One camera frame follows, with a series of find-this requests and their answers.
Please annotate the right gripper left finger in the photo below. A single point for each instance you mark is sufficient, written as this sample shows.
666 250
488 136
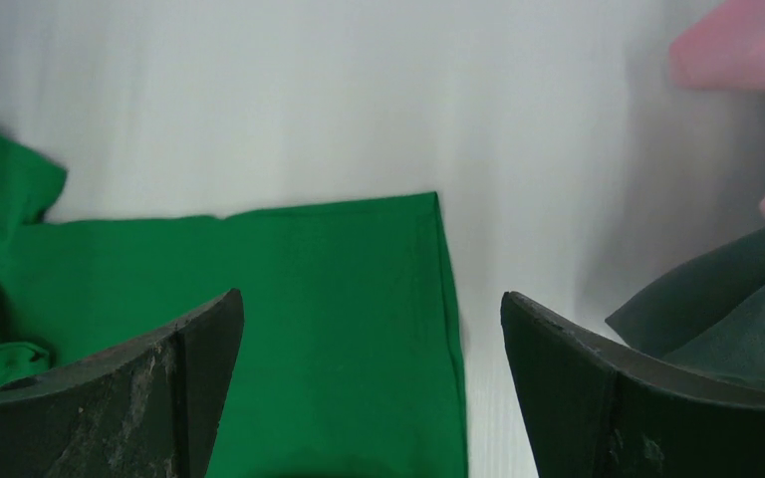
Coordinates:
148 407

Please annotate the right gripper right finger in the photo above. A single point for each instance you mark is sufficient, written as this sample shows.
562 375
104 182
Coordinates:
596 408

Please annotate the green t shirt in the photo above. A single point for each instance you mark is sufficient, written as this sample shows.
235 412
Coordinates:
350 364

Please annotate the grey t shirt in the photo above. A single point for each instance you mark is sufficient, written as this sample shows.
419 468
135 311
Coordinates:
706 315

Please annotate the pink t shirt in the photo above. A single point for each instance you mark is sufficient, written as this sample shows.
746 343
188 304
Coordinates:
723 51

